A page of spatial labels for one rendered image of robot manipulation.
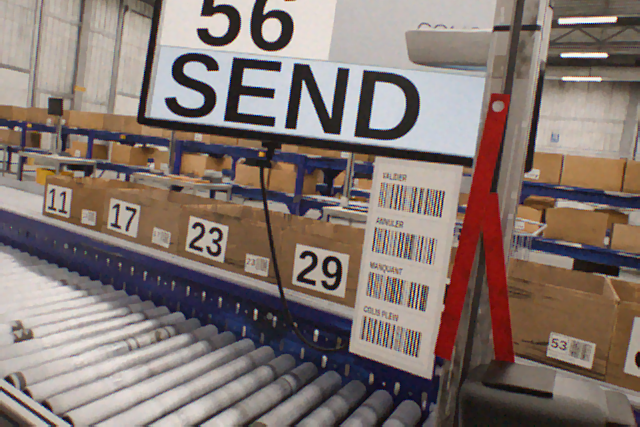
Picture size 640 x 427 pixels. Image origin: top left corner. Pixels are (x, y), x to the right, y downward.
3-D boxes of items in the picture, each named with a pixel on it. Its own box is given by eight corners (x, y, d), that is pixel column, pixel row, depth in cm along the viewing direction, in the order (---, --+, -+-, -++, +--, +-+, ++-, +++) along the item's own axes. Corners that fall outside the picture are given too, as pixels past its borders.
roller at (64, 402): (40, 438, 76) (26, 421, 78) (237, 350, 122) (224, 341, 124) (46, 414, 75) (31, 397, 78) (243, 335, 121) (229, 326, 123)
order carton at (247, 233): (175, 257, 141) (181, 205, 140) (236, 249, 167) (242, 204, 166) (275, 288, 122) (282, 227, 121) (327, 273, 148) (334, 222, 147)
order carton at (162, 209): (100, 234, 160) (104, 188, 159) (165, 230, 185) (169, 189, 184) (175, 258, 141) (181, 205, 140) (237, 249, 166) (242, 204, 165)
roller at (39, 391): (19, 424, 80) (7, 405, 82) (219, 344, 125) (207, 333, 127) (26, 403, 78) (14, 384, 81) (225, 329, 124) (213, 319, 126)
